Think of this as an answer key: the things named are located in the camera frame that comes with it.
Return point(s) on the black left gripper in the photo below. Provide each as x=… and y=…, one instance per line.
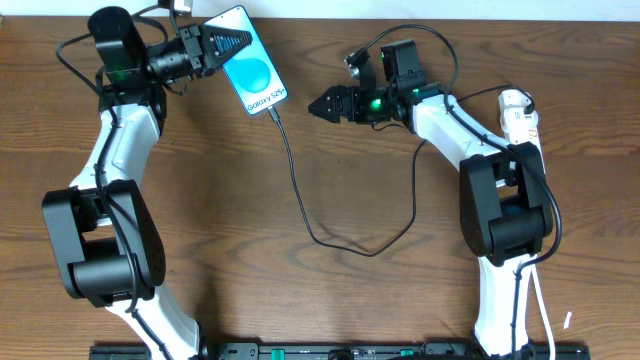
x=198, y=51

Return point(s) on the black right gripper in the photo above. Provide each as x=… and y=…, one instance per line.
x=345, y=104

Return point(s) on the blue Samsung Galaxy smartphone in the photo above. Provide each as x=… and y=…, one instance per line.
x=251, y=71

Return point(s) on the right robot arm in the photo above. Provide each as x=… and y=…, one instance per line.
x=506, y=207

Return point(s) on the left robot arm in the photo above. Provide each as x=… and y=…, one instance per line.
x=107, y=247

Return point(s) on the white USB charger plug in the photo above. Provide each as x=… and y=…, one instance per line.
x=516, y=99

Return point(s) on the white power strip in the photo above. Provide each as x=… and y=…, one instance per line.
x=519, y=127

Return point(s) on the small white paper scrap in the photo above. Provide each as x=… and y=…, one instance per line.
x=567, y=320

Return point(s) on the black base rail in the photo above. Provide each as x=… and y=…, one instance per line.
x=430, y=350

